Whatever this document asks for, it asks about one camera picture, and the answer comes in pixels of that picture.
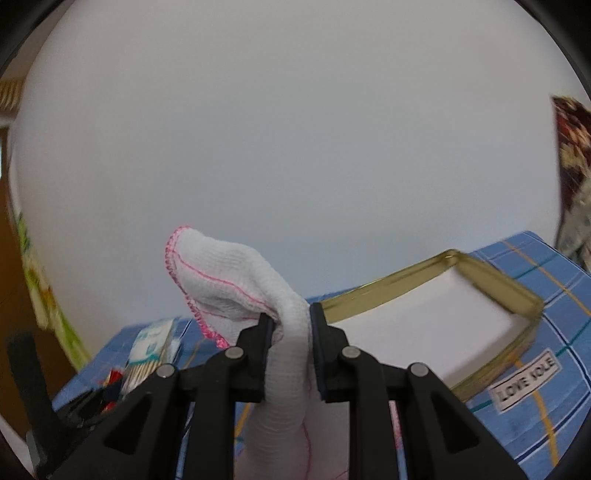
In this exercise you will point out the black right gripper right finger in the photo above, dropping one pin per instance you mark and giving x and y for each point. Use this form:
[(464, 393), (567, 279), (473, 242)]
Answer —
[(403, 422)]

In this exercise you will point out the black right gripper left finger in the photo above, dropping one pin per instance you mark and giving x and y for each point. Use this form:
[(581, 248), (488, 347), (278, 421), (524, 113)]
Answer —
[(177, 423)]

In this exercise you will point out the cotton swab packet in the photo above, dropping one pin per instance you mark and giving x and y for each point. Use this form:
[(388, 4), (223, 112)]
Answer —
[(154, 345)]

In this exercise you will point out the red fabric item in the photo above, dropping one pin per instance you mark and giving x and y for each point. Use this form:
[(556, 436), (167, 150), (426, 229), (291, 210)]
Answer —
[(110, 391)]

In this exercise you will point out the blue plaid tablecloth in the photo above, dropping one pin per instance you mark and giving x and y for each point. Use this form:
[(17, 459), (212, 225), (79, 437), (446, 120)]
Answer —
[(535, 410)]

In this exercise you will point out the green yellow hanging cloth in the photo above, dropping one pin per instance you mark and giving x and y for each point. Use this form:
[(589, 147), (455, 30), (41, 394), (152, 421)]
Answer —
[(48, 313)]

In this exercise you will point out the brown wooden door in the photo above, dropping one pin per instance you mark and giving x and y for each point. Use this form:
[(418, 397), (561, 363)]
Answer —
[(17, 315)]

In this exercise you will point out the gold metal tin tray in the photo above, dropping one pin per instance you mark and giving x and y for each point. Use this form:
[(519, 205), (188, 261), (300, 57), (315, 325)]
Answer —
[(466, 320)]

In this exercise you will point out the red patterned hanging cloth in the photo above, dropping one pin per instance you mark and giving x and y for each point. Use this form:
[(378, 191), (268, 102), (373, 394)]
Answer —
[(573, 148)]

